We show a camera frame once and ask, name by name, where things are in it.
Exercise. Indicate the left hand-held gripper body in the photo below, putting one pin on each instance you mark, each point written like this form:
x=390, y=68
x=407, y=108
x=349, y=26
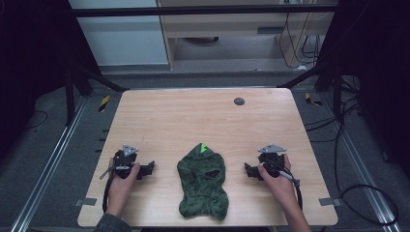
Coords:
x=125, y=161

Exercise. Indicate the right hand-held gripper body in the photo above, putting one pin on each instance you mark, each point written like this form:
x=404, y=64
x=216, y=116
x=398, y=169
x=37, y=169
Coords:
x=271, y=159

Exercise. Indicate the green knitted balaclava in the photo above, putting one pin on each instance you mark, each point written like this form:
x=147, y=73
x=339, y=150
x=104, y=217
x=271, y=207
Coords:
x=201, y=187

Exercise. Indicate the person's left hand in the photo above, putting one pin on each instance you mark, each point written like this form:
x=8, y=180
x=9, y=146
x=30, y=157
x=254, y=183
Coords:
x=121, y=188

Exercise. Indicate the person's right hand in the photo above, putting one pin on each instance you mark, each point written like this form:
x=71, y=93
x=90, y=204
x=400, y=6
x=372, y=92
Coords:
x=278, y=188

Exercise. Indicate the yellow black striped tape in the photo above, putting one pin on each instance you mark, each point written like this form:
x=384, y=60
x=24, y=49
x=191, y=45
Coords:
x=312, y=100
x=103, y=103

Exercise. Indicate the grey round table grommet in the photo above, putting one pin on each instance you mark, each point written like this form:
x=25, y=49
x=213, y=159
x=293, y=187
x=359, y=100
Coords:
x=239, y=101

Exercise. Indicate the white cabinet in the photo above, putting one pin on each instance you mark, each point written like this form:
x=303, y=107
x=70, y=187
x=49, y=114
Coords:
x=122, y=38

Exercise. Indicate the dark curtain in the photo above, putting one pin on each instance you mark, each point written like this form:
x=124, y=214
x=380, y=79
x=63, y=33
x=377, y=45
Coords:
x=377, y=64
x=29, y=64

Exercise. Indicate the light wooden desk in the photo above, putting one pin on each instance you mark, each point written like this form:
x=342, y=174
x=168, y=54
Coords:
x=225, y=22

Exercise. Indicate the grey table bracket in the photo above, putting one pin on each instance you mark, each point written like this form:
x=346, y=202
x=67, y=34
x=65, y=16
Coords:
x=329, y=201
x=86, y=202

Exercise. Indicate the aluminium floor rail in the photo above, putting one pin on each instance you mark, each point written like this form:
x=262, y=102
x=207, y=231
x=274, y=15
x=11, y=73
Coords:
x=364, y=167
x=48, y=161

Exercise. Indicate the black frame strut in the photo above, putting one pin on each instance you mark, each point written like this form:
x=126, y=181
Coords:
x=96, y=77
x=328, y=77

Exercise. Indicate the black frame crossbar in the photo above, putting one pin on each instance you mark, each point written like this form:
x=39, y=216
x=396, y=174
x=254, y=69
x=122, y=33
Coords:
x=193, y=11

